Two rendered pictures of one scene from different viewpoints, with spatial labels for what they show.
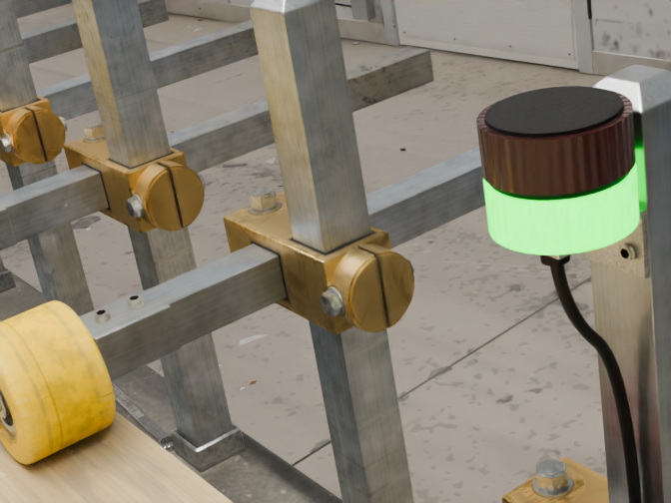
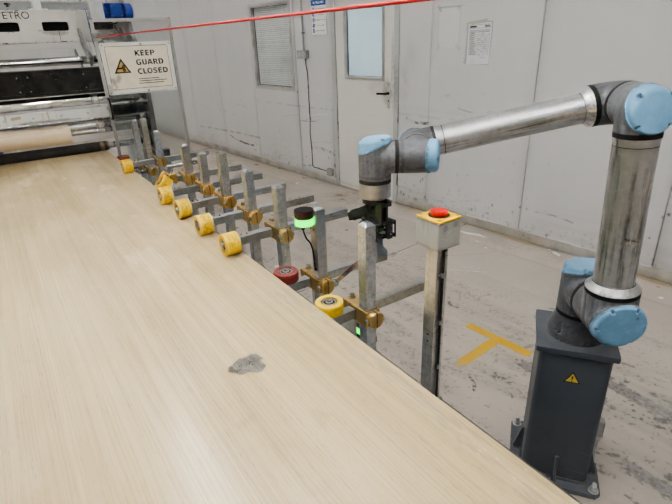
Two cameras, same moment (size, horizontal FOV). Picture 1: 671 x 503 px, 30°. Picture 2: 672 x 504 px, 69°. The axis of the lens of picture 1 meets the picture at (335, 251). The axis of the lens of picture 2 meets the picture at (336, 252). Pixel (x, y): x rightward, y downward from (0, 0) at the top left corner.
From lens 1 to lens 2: 1.01 m
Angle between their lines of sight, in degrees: 1
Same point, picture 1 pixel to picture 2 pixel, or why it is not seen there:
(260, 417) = not seen: hidden behind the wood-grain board
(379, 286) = (287, 235)
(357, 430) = (282, 260)
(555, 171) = (301, 216)
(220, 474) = not seen: hidden behind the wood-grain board
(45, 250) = (229, 226)
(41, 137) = (231, 203)
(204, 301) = (258, 234)
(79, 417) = (235, 249)
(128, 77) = (250, 194)
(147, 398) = not seen: hidden behind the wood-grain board
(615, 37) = (403, 192)
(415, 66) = (310, 198)
